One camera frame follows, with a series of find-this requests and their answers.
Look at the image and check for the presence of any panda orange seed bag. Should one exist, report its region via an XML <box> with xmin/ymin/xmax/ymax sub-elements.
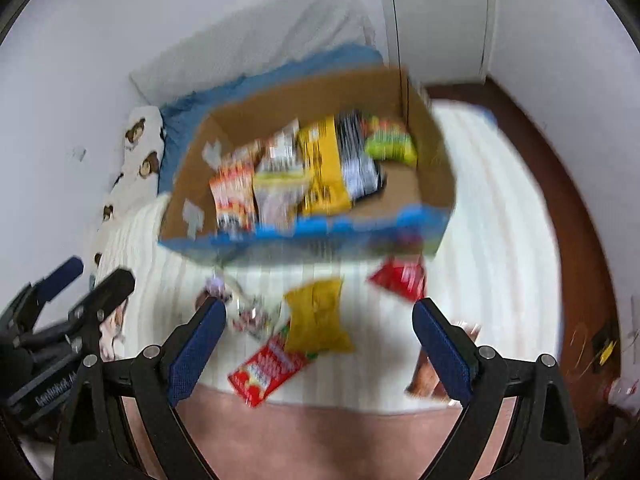
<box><xmin>209</xmin><ymin>146</ymin><xmax>260</xmax><ymax>234</ymax></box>

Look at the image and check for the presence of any bear print white pillow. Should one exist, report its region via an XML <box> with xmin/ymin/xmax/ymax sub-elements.
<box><xmin>90</xmin><ymin>106</ymin><xmax>165</xmax><ymax>276</ymax></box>

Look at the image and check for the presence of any cream striped blanket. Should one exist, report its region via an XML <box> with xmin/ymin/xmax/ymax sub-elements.
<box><xmin>96</xmin><ymin>101</ymin><xmax>562</xmax><ymax>414</ymax></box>

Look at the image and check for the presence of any clear small snack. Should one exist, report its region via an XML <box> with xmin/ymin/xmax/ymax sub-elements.
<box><xmin>195</xmin><ymin>273</ymin><xmax>281</xmax><ymax>341</ymax></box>

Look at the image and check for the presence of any grey padded headboard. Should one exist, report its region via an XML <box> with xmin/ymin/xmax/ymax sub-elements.
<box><xmin>129</xmin><ymin>0</ymin><xmax>375</xmax><ymax>106</ymax></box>

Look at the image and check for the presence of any white door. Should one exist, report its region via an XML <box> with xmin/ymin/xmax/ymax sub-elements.
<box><xmin>383</xmin><ymin>0</ymin><xmax>496</xmax><ymax>86</ymax></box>

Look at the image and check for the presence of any yellow chip bag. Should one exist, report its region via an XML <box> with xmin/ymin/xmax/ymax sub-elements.
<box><xmin>283</xmin><ymin>278</ymin><xmax>355</xmax><ymax>354</ymax></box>

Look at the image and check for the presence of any large yellow snack bag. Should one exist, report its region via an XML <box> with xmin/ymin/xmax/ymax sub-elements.
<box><xmin>297</xmin><ymin>116</ymin><xmax>352</xmax><ymax>217</ymax></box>

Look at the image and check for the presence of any brown snack packet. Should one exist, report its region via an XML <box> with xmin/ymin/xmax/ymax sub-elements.
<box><xmin>404</xmin><ymin>320</ymin><xmax>483</xmax><ymax>403</ymax></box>

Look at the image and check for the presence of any red long snack packet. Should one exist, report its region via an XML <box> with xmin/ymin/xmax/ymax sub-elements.
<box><xmin>228</xmin><ymin>324</ymin><xmax>318</xmax><ymax>408</ymax></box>

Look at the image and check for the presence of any cardboard box blue outside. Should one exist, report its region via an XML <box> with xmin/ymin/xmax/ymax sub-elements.
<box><xmin>158</xmin><ymin>65</ymin><xmax>456</xmax><ymax>264</ymax></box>

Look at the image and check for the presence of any black striped snack bag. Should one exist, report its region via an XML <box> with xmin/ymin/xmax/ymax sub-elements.
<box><xmin>335</xmin><ymin>110</ymin><xmax>386</xmax><ymax>203</ymax></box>

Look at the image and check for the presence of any green fruit candy bag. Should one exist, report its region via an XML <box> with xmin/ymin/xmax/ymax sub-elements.
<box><xmin>362</xmin><ymin>116</ymin><xmax>418</xmax><ymax>168</ymax></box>

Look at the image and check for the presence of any cookie white packet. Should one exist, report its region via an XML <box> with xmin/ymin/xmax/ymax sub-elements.
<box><xmin>253</xmin><ymin>119</ymin><xmax>310</xmax><ymax>231</ymax></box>

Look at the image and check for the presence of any red small snack bag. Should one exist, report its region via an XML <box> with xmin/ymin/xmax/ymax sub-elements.
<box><xmin>367</xmin><ymin>258</ymin><xmax>426</xmax><ymax>302</ymax></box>

